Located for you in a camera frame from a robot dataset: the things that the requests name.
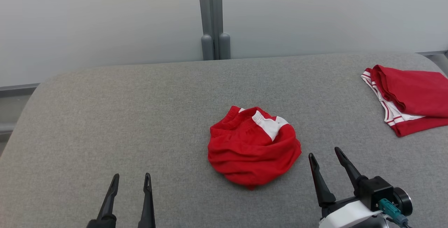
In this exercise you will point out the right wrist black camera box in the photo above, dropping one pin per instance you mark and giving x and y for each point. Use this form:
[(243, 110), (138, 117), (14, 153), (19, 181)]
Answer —
[(376, 191)]

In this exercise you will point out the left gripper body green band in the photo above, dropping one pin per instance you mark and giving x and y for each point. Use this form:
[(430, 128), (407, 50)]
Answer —
[(103, 223)]

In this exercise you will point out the red white shorts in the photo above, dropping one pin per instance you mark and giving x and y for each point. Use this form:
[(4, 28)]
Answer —
[(252, 154)]

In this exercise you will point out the grey partition post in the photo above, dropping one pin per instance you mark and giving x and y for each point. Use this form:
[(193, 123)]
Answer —
[(213, 18)]

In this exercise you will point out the red white basketball jersey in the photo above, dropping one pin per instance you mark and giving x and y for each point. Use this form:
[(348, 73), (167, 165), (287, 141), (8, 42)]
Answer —
[(413, 91)]

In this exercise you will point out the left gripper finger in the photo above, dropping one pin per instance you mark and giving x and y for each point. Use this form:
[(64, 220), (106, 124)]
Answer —
[(148, 210), (109, 200)]

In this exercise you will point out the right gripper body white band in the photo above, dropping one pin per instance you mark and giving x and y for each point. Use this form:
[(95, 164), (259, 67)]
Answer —
[(346, 217)]

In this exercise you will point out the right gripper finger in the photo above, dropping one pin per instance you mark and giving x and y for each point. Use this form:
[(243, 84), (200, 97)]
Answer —
[(323, 194), (350, 170)]

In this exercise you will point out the grey fabric sofa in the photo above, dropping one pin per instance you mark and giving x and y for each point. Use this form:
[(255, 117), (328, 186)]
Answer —
[(140, 123)]

